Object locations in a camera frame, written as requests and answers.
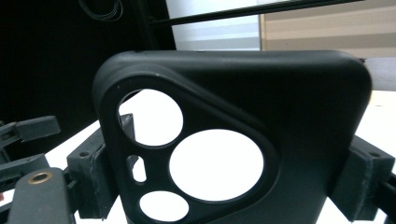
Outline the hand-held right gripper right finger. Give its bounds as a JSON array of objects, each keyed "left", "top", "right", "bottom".
[{"left": 330, "top": 134, "right": 396, "bottom": 223}]

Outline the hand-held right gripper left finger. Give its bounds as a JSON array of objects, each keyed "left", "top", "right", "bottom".
[{"left": 66, "top": 113, "right": 139, "bottom": 220}]

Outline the black phone case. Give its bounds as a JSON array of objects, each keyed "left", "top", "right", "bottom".
[{"left": 92, "top": 49, "right": 374, "bottom": 224}]

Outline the black metal bar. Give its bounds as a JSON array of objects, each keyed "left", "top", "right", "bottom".
[{"left": 148, "top": 0, "right": 366, "bottom": 28}]

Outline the coiled black cable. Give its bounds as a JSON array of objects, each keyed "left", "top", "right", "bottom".
[{"left": 78, "top": 0, "right": 124, "bottom": 22}]

